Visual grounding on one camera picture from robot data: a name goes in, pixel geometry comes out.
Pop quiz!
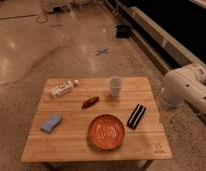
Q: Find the black box on floor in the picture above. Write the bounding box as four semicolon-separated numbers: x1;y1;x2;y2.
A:
116;25;131;38

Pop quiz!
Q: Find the black white striped case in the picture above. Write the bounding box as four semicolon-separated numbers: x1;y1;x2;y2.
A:
127;104;146;129

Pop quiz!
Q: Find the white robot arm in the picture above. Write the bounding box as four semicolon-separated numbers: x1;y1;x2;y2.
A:
159;63;206;115

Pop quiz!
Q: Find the wooden folding table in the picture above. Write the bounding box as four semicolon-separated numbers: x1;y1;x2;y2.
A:
21;77;172;163

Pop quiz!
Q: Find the orange plate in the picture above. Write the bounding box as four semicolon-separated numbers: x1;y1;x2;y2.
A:
87;114;125;151

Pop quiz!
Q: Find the blue sponge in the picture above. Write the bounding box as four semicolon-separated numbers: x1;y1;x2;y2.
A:
41;114;62;133

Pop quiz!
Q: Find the clear plastic bottle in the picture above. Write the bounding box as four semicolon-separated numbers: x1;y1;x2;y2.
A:
50;80;79;98

